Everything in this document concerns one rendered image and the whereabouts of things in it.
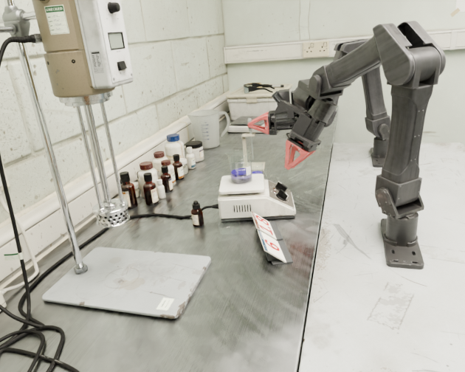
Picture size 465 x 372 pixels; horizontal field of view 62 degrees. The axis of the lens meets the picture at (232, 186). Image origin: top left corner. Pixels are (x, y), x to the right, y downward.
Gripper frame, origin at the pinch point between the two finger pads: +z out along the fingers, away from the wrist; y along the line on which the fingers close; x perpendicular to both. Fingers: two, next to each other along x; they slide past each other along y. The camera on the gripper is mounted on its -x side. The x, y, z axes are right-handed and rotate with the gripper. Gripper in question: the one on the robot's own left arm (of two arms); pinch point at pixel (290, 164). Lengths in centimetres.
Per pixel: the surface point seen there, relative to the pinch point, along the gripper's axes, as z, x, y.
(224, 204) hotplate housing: 14.2, -6.5, 15.1
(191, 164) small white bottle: 25.9, -37.3, -19.4
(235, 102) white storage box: 13, -65, -91
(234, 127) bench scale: 19, -50, -69
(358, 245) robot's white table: 3.1, 26.1, 14.2
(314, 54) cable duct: -27, -49, -125
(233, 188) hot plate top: 9.9, -7.1, 12.7
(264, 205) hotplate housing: 9.7, 1.9, 10.7
